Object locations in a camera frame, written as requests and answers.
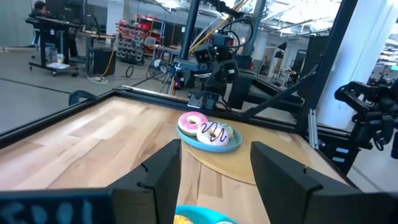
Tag blue-grey plate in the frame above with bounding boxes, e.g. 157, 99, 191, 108
176, 123, 243, 153

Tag yellow iced donut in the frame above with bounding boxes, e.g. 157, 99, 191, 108
173, 214, 195, 224

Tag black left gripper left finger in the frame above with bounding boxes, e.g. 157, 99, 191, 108
111, 139, 182, 224

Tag bright teal plate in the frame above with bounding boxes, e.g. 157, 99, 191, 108
174, 204, 240, 224

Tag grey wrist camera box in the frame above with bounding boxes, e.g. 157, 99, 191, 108
194, 43, 218, 65

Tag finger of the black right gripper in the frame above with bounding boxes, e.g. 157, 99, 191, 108
177, 68, 195, 90
222, 59, 240, 84

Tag black floor cabinet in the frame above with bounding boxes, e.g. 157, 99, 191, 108
92, 46, 118, 76

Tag red parts bin shelf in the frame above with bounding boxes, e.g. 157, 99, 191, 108
116, 19, 147, 66

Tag person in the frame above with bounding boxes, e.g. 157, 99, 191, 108
29, 0, 52, 19

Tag purple iced donut dark stripes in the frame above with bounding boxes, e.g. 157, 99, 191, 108
196, 121, 230, 147

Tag blue-grey rig post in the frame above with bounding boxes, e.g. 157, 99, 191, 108
179, 0, 200, 60

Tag black rolling desk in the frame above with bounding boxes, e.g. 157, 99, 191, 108
25, 15, 81, 78

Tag round woven straw mat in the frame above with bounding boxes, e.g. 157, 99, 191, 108
183, 119, 313, 186

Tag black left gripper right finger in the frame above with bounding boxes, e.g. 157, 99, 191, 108
250, 141, 363, 224

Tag black rig corner post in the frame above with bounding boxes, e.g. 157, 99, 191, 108
295, 0, 360, 135

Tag wide white column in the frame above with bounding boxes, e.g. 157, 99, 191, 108
317, 0, 398, 131

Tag pale green iced donut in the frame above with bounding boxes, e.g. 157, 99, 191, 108
219, 122, 234, 139

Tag pink iced donut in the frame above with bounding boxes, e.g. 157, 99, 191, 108
177, 111, 208, 137

